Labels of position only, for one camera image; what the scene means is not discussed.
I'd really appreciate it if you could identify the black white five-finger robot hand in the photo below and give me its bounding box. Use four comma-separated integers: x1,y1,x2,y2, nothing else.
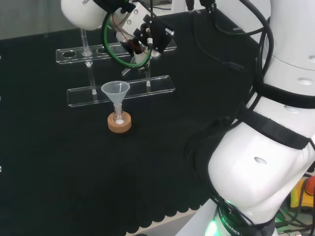
115,14,176,71

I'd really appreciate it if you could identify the clear glass weighing funnel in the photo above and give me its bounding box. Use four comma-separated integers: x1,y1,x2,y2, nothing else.
121,55,137,76

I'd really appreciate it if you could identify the translucent plastic funnel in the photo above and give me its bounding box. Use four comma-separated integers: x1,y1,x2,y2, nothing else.
101,82,130,114

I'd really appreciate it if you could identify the clear acrylic funnel stand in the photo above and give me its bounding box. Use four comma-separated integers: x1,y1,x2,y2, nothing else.
55,28,177,108

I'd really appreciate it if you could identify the small round-bottom glass flask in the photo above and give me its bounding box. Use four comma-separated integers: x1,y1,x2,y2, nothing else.
112,104,126,126

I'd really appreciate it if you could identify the black table cloth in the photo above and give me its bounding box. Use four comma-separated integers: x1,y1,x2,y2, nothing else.
0,9,268,236

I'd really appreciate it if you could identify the yellow stop button box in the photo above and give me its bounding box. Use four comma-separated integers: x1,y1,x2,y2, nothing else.
288,175,315,210

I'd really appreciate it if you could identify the green cable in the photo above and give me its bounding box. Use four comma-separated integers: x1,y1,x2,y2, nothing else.
101,12,152,69

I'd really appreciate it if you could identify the black cable with connector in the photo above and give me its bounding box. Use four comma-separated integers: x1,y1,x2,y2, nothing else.
186,0,247,72

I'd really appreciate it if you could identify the cork ring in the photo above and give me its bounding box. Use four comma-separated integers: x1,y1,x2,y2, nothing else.
107,112,132,135

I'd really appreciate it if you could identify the thick black cable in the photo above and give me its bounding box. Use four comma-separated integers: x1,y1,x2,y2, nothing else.
199,0,275,74

